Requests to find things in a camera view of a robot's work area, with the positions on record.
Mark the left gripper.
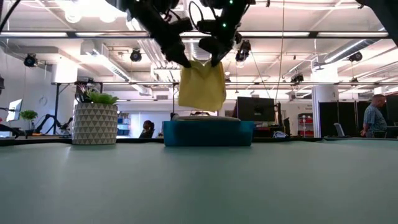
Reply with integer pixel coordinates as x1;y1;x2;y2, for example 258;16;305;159
124;0;194;68

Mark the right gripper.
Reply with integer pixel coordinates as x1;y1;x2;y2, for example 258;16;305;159
196;0;256;68

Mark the yellow microfiber towel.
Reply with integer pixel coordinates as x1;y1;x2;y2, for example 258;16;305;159
177;60;228;113

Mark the black monitor screen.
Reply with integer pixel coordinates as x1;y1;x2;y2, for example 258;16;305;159
233;96;276;123

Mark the person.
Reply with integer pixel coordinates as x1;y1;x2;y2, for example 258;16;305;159
359;93;388;139
138;119;155;139

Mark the blue plastic bin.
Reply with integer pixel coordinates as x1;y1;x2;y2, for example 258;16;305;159
162;120;256;147

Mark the black overhead light bar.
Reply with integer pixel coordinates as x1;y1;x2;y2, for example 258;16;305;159
0;30;389;39

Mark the potted plant triangle-patterned pot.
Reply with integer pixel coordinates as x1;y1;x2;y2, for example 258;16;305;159
71;82;120;146

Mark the red shelf rack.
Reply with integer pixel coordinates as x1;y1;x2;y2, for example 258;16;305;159
297;113;315;138

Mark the white building column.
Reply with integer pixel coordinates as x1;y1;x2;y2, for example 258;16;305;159
312;60;340;138

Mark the black room partition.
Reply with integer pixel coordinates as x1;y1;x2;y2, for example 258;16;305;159
318;101;373;138

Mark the small green plant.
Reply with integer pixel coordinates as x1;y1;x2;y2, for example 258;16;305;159
19;110;39;131

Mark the white-framed monitor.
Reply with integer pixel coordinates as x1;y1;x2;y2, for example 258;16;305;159
6;98;24;123

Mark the black display panel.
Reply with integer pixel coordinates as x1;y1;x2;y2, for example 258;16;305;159
386;95;398;127

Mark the silver ceiling air duct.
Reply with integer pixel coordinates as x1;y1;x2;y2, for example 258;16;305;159
323;26;389;65
186;0;227;63

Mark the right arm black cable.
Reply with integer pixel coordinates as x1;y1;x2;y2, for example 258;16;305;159
188;0;215;32

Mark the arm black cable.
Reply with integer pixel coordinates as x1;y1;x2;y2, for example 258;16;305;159
188;0;215;32
0;0;22;34

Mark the thin hanging cable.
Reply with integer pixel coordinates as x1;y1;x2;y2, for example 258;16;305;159
274;0;285;105

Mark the black station frame pole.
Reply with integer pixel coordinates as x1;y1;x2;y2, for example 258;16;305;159
53;82;61;135

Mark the black metal table frame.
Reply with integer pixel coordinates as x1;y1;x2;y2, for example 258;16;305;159
0;136;324;147

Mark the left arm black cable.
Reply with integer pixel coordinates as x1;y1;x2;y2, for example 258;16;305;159
0;0;22;34

